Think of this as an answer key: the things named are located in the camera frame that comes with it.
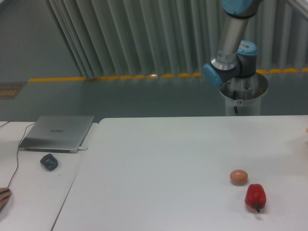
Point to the silver closed laptop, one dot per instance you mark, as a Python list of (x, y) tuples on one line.
[(57, 134)]

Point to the red bell pepper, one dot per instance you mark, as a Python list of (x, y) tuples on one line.
[(255, 197)]

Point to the small black plastic gadget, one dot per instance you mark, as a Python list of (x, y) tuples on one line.
[(49, 162)]

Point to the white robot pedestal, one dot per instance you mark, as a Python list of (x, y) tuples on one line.
[(243, 96)]

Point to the brown egg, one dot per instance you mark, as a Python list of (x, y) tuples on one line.
[(238, 177)]

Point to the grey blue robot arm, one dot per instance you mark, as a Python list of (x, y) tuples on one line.
[(225, 64)]

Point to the person's hand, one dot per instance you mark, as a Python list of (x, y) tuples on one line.
[(4, 198)]

